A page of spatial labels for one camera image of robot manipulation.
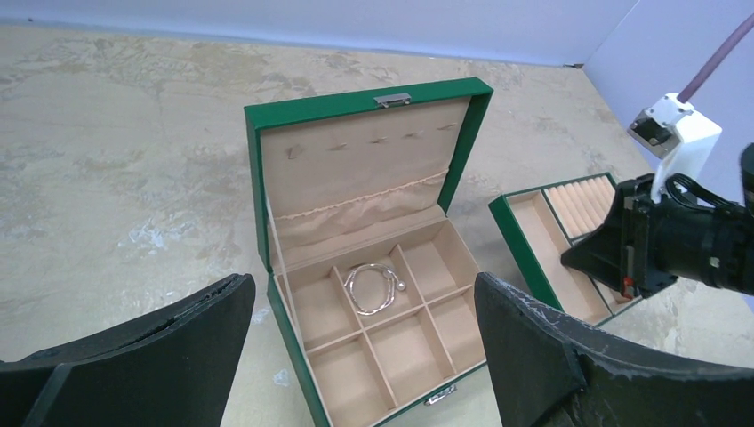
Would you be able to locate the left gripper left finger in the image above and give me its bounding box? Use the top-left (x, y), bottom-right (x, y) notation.
top-left (1, 274), bottom-right (256, 426)

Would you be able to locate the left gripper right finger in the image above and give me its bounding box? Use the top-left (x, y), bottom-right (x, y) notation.
top-left (474, 272), bottom-right (753, 426)

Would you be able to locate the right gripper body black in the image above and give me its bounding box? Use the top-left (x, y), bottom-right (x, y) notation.
top-left (648, 173), bottom-right (753, 296)

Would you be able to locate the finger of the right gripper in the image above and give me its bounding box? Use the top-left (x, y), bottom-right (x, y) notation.
top-left (560, 197), bottom-right (634, 289)

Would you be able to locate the silver bangle bracelet with pearls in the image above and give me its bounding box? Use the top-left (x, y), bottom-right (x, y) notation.
top-left (343, 262), bottom-right (407, 317)

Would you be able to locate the green jewelry box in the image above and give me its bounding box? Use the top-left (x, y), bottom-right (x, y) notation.
top-left (244, 77), bottom-right (493, 426)

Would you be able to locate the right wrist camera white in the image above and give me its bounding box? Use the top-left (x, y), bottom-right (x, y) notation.
top-left (627, 93), bottom-right (722, 204)

